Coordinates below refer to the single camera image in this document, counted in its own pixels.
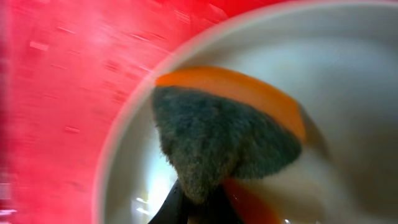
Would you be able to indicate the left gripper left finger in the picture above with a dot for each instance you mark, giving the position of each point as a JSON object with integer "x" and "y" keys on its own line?
{"x": 173, "y": 209}

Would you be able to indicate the white plate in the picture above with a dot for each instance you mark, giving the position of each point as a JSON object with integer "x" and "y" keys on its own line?
{"x": 338, "y": 61}

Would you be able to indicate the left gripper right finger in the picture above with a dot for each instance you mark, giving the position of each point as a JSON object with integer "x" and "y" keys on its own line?
{"x": 218, "y": 210}

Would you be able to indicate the red plastic tray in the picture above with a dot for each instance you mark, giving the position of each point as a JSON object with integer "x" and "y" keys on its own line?
{"x": 67, "y": 68}

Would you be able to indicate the green and orange sponge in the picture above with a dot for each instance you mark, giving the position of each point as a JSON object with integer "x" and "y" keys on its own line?
{"x": 216, "y": 124}

